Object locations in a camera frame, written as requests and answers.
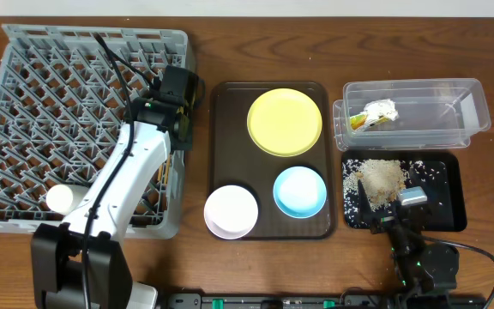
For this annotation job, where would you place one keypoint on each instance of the yellow round plate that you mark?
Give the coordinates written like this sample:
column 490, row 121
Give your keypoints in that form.
column 284, row 122

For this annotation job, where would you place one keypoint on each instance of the white tissue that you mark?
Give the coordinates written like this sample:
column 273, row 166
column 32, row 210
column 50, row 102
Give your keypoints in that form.
column 376, row 110

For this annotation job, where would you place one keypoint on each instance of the wooden chopstick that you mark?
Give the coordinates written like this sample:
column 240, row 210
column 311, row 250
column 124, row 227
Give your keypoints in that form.
column 167, row 168
column 160, row 172

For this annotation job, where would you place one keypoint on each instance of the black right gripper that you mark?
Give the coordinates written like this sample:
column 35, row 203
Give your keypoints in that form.
column 384, row 221

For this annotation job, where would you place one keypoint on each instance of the black waste tray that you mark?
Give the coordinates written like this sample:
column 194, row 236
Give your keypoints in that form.
column 446, row 200

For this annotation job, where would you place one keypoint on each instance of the grey plastic dish rack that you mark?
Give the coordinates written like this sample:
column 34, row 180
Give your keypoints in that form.
column 62, row 99

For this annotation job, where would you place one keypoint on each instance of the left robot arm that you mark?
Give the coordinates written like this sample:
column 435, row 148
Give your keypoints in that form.
column 80, row 263

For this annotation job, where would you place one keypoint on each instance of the dark brown serving tray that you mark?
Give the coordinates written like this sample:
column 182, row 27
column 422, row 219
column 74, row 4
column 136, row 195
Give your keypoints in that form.
column 234, row 159

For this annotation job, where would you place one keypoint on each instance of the light blue bowl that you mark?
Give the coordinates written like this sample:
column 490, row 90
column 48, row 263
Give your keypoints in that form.
column 299, row 192

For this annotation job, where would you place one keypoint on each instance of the colourful snack wrapper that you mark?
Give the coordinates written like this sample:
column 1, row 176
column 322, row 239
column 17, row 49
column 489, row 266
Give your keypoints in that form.
column 362, row 122

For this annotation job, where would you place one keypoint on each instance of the cooked rice pile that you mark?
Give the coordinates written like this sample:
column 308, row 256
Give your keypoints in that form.
column 383, row 180

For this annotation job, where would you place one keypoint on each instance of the pink white bowl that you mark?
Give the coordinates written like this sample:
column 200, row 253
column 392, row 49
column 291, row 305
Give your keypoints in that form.
column 230, row 212

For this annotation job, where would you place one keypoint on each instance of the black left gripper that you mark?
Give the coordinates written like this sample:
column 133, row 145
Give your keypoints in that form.
column 183, row 130

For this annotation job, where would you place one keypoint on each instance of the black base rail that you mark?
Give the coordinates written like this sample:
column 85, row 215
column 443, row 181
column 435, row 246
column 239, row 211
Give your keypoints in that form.
column 363, row 301

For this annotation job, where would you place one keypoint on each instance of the white cup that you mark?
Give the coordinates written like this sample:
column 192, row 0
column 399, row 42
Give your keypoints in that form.
column 63, row 198

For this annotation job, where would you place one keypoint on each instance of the clear plastic waste bin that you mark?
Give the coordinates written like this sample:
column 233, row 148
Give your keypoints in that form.
column 432, row 113

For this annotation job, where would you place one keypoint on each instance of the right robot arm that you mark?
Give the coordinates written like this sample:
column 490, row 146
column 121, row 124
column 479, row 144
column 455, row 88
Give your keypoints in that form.
column 427, row 272

